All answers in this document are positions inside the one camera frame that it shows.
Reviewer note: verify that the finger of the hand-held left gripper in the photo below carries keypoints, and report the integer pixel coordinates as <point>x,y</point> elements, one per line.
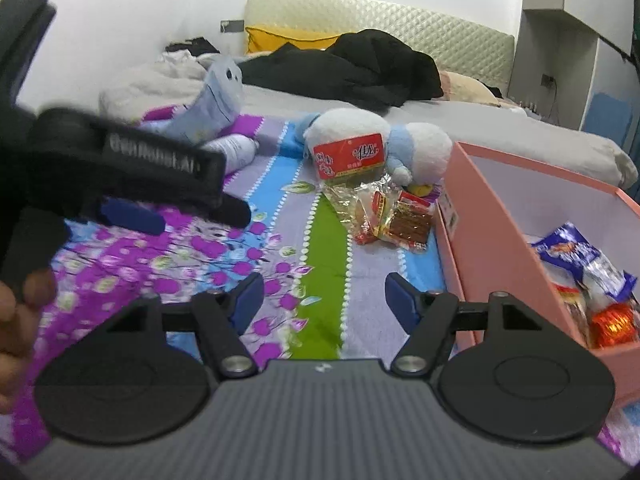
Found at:
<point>232,212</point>
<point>132,217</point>

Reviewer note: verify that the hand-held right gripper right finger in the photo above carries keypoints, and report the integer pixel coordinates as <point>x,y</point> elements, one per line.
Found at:
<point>402,303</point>

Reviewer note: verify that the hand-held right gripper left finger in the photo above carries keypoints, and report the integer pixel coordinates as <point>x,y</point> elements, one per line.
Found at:
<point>247,301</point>

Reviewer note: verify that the pink cardboard box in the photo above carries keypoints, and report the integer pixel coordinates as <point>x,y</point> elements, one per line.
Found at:
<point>490,240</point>

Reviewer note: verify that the purple snack packet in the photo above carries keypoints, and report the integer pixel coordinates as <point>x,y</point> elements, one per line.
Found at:
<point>565,251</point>

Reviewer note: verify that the shiny red snack packet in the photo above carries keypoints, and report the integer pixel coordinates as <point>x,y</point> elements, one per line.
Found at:
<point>612,325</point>

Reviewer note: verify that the person's left hand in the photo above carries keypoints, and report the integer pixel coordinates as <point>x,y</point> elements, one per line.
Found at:
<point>17,330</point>

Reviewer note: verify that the white spray can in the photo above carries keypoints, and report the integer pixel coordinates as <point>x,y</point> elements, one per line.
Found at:
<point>235,149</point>

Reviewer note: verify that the brown rectangular snack packet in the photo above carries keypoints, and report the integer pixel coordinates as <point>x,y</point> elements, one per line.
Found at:
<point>410,224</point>

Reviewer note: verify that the purple floral printed bedsheet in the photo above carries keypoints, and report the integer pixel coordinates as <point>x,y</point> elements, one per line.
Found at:
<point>320,240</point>

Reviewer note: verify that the clear red-yellow candy packet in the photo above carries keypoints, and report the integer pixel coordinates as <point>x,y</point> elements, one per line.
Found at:
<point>375,216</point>

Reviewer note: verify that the blue white plastic pouch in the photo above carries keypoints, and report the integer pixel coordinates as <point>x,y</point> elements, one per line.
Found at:
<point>210,105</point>

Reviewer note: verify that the red label snack packet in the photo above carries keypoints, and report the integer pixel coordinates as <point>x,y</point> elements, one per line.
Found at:
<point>350,156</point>

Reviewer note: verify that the white and blue plush toy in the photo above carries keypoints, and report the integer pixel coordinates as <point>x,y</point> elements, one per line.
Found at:
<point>350,125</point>

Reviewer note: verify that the pile of clothes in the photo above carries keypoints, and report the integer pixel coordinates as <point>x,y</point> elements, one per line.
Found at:
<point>192,47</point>

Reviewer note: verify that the yellow pillow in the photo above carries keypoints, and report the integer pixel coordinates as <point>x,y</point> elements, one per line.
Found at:
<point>285,39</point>

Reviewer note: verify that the black clothing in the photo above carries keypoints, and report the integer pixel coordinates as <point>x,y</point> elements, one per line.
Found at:
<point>360,67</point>

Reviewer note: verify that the grey duvet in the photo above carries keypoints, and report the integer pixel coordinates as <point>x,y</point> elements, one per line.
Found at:
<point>500,127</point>

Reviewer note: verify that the beige fluffy pillow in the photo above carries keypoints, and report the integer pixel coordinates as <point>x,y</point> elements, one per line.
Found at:
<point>467,87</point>

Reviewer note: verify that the group of small bottles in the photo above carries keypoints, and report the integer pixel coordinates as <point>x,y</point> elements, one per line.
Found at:
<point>530,105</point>

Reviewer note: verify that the cream quilted headboard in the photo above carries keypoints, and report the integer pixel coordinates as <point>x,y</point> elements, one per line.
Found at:
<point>450,30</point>

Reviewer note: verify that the blue rounded panel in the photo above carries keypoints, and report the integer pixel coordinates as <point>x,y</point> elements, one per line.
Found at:
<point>607,112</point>

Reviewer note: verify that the white grey wardrobe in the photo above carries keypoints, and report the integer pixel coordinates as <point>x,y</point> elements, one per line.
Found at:
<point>560,35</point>

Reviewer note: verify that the dark wall switch plate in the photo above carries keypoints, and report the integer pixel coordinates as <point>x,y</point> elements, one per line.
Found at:
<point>231,25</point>

